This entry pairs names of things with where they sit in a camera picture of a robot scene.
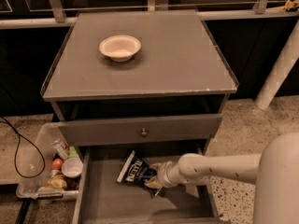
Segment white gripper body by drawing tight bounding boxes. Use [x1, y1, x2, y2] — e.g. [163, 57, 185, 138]
[157, 161, 181, 188]

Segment blue Kettle chip bag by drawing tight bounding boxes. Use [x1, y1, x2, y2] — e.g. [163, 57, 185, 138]
[117, 150, 161, 196]

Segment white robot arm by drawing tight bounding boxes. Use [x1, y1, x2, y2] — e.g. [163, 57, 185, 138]
[145, 133, 299, 224]

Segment round brass drawer knob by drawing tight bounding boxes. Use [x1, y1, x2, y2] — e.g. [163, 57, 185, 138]
[140, 128, 149, 137]

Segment grey open middle drawer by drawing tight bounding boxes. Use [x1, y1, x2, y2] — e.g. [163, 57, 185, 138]
[72, 147, 223, 224]

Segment grey top drawer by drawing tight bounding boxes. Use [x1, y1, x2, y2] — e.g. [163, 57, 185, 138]
[59, 114, 222, 147]

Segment grey wooden drawer cabinet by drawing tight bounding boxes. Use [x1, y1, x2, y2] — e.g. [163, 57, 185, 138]
[40, 10, 240, 224]

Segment yellow snack bag in bin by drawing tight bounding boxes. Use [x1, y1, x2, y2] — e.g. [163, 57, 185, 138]
[48, 175, 67, 189]

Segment white paper bowl on counter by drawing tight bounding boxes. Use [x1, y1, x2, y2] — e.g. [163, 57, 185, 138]
[99, 35, 141, 63]

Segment small white bowl in bin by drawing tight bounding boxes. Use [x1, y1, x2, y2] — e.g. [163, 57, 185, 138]
[62, 158, 83, 178]

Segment green packet in bin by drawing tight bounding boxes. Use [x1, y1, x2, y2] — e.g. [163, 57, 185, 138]
[69, 147, 78, 158]

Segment white labelled bottle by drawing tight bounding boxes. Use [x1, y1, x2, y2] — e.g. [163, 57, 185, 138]
[52, 139, 69, 161]

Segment orange round fruit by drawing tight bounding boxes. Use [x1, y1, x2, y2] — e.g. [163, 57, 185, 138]
[51, 158, 64, 170]

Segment clear plastic storage bin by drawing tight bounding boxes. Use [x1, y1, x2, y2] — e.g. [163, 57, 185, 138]
[16, 123, 80, 200]

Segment grey metal railing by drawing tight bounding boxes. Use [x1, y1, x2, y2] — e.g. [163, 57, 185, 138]
[0, 0, 298, 29]

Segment white diagonal support pole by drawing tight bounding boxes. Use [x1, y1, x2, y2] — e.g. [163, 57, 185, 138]
[254, 21, 299, 110]

